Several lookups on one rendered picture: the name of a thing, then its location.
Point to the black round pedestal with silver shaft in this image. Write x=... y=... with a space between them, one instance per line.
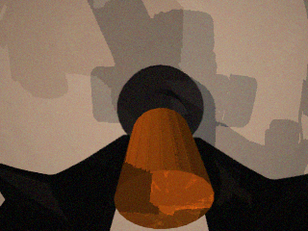
x=159 y=86

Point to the orange knob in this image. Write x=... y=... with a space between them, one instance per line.
x=163 y=183

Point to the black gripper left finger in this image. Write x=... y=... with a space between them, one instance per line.
x=82 y=196

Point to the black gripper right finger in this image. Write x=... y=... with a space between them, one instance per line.
x=244 y=200

